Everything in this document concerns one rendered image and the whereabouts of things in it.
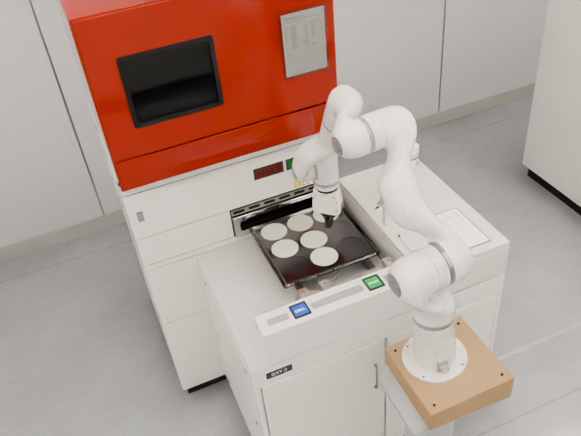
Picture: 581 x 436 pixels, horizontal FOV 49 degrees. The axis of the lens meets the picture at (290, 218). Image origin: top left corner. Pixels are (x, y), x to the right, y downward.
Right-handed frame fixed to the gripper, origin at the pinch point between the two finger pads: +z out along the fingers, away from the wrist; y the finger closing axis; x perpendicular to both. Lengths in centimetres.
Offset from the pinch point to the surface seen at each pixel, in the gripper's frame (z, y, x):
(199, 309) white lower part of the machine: 46, -54, -17
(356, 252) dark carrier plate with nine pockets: 10.4, 10.5, -1.6
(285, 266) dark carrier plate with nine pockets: 10.3, -10.6, -16.7
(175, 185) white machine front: -16, -51, -15
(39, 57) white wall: -16, -183, 62
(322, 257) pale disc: 10.3, 0.1, -8.0
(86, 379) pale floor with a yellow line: 100, -118, -35
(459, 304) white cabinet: 25, 48, -1
